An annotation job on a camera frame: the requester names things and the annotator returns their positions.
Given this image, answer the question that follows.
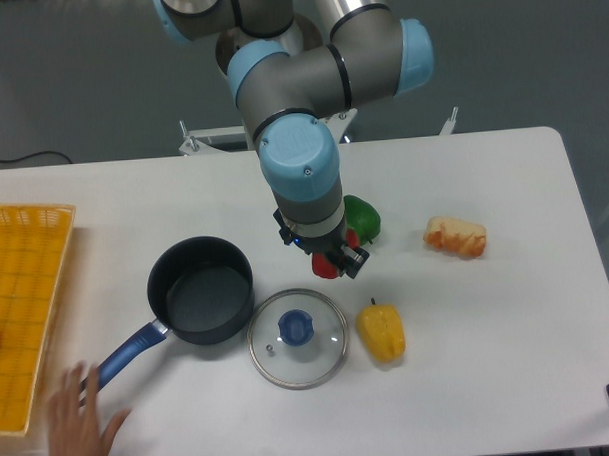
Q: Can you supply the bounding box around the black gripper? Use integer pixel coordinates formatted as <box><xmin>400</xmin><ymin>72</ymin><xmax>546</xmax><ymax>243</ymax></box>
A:
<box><xmin>273</xmin><ymin>206</ymin><xmax>370</xmax><ymax>278</ymax></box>

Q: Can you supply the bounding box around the red bell pepper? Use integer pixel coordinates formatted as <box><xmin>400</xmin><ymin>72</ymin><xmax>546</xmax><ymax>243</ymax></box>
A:
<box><xmin>311</xmin><ymin>228</ymin><xmax>360</xmax><ymax>279</ymax></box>

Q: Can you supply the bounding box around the black pot blue handle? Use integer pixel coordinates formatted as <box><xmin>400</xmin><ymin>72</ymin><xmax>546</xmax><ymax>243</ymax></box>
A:
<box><xmin>98</xmin><ymin>236</ymin><xmax>255</xmax><ymax>389</ymax></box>

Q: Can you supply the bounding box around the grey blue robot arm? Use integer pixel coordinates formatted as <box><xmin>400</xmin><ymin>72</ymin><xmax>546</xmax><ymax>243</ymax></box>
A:
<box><xmin>152</xmin><ymin>0</ymin><xmax>435</xmax><ymax>276</ymax></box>

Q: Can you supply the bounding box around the green bell pepper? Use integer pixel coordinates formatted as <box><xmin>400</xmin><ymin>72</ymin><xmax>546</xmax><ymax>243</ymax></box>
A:
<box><xmin>343</xmin><ymin>194</ymin><xmax>382</xmax><ymax>245</ymax></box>

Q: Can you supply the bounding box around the yellow bell pepper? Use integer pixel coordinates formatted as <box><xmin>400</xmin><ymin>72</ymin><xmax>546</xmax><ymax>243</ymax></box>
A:
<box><xmin>355</xmin><ymin>300</ymin><xmax>406</xmax><ymax>363</ymax></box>

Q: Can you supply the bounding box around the person's hand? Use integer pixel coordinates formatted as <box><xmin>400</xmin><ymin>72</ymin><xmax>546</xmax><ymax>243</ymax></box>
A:
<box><xmin>47</xmin><ymin>363</ymin><xmax>131</xmax><ymax>456</ymax></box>

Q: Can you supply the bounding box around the glass lid blue knob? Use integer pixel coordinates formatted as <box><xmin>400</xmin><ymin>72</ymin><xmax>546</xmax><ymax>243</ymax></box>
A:
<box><xmin>247</xmin><ymin>288</ymin><xmax>349</xmax><ymax>390</ymax></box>

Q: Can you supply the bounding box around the toast bread piece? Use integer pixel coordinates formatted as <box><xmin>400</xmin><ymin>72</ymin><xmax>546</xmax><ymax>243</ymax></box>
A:
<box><xmin>423</xmin><ymin>216</ymin><xmax>487</xmax><ymax>258</ymax></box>

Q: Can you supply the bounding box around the yellow woven basket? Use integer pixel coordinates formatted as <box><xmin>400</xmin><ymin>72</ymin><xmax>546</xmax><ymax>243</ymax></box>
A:
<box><xmin>0</xmin><ymin>203</ymin><xmax>76</xmax><ymax>437</ymax></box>

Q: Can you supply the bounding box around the black cable on floor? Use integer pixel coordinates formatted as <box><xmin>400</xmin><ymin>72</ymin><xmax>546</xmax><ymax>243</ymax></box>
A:
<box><xmin>0</xmin><ymin>149</ymin><xmax>75</xmax><ymax>168</ymax></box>

